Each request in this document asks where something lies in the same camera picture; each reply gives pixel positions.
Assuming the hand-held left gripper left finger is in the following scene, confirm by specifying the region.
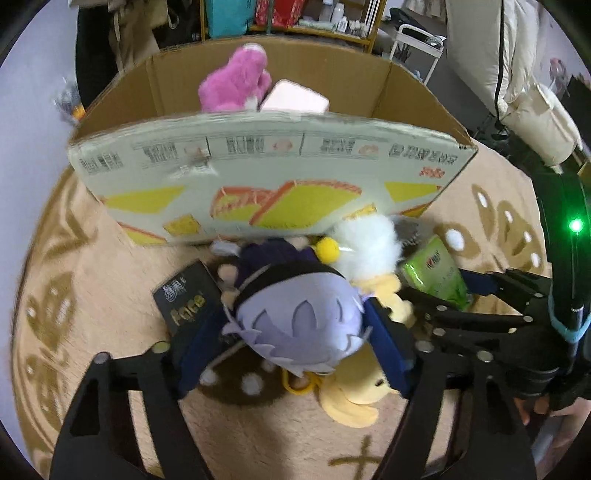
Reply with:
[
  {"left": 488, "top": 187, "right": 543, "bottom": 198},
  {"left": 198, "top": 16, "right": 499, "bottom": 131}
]
[{"left": 48, "top": 300, "right": 232, "bottom": 480}]

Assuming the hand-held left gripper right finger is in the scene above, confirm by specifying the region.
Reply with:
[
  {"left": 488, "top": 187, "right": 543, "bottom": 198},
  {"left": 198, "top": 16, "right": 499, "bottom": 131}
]
[{"left": 367, "top": 300, "right": 539, "bottom": 480}]

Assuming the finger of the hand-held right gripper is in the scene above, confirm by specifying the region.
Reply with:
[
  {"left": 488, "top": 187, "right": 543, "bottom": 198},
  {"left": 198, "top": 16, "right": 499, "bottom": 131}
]
[
  {"left": 459, "top": 269, "right": 553, "bottom": 302},
  {"left": 399, "top": 291, "right": 542, "bottom": 352}
]

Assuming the green wipes packet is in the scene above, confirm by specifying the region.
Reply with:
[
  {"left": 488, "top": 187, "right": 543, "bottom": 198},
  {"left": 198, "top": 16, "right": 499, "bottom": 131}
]
[{"left": 399, "top": 235, "right": 472, "bottom": 310}]

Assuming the yellow plush toy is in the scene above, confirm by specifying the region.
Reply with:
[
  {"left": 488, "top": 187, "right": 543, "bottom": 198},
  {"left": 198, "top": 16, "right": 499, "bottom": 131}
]
[{"left": 281, "top": 272, "right": 416, "bottom": 428}]

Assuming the purple-haired plush doll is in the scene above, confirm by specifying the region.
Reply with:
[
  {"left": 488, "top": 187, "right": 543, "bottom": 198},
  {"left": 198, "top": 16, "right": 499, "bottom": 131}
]
[{"left": 217, "top": 237, "right": 375, "bottom": 377}]

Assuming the printed cardboard box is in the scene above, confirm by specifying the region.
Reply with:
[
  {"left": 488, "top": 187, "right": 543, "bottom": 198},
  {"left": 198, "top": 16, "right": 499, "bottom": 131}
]
[{"left": 67, "top": 44, "right": 478, "bottom": 247}]

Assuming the pale pink soft block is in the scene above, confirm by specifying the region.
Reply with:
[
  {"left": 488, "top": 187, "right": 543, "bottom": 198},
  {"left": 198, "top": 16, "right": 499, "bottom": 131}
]
[{"left": 259, "top": 78, "right": 331, "bottom": 115}]

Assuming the person's right hand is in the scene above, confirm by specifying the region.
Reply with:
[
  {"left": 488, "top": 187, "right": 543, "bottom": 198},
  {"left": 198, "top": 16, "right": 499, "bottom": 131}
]
[{"left": 512, "top": 392, "right": 591, "bottom": 428}]

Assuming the black box with gold print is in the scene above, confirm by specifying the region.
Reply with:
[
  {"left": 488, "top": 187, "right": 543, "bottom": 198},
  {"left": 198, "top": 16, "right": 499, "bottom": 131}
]
[{"left": 152, "top": 261, "right": 223, "bottom": 337}]

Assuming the beige patterned rug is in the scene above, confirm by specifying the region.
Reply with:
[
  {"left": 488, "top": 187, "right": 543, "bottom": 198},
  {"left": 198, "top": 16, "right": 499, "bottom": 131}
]
[{"left": 9, "top": 143, "right": 555, "bottom": 480}]

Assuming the white duvet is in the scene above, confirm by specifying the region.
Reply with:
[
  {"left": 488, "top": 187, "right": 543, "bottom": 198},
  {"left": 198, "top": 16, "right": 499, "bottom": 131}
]
[{"left": 501, "top": 83, "right": 585, "bottom": 168}]

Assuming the white mattress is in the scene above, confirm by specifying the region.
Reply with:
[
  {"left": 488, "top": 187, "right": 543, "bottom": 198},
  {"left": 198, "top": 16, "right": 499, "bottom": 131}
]
[{"left": 445, "top": 0, "right": 546, "bottom": 123}]

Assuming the white trolley cart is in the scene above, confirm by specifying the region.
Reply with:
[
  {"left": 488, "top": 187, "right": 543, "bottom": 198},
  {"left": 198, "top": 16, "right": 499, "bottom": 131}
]
[{"left": 388, "top": 23, "right": 446, "bottom": 84}]

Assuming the pink plush toy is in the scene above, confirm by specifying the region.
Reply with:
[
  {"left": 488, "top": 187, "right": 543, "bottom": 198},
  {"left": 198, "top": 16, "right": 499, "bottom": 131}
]
[{"left": 198, "top": 42, "right": 271, "bottom": 114}]

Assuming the plastic bag of plush toys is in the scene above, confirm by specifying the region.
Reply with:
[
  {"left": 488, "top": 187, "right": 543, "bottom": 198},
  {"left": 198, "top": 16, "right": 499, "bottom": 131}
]
[{"left": 53, "top": 76, "right": 87, "bottom": 123}]

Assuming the wooden shelf unit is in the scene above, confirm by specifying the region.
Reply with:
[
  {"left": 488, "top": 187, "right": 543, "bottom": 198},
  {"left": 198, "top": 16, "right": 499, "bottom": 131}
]
[{"left": 198, "top": 0, "right": 384, "bottom": 54}]

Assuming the row of small bottles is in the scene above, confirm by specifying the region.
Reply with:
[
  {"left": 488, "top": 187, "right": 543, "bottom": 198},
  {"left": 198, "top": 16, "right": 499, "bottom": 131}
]
[{"left": 318, "top": 2, "right": 370, "bottom": 34}]

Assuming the black hanging coat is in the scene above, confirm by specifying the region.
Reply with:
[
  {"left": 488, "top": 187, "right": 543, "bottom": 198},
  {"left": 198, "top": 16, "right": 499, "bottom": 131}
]
[{"left": 76, "top": 0, "right": 122, "bottom": 112}]

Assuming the beige hanging coat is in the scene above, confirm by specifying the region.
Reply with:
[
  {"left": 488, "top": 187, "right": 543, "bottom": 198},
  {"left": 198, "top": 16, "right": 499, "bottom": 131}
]
[{"left": 108, "top": 0, "right": 160, "bottom": 75}]

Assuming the red patterned bag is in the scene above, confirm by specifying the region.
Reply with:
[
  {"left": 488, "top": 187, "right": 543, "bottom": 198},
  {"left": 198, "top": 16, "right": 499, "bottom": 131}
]
[{"left": 255, "top": 0, "right": 301, "bottom": 26}]

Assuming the black hanging garment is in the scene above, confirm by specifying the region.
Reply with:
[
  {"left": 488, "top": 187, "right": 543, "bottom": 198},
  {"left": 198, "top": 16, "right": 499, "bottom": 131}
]
[{"left": 157, "top": 0, "right": 204, "bottom": 47}]

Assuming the teal bag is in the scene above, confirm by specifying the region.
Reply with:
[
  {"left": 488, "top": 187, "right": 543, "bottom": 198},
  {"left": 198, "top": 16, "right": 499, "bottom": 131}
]
[{"left": 205, "top": 0, "right": 254, "bottom": 28}]

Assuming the pink wall sticker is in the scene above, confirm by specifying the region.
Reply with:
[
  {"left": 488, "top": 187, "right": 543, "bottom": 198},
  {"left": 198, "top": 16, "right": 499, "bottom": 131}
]
[{"left": 549, "top": 60, "right": 570, "bottom": 89}]

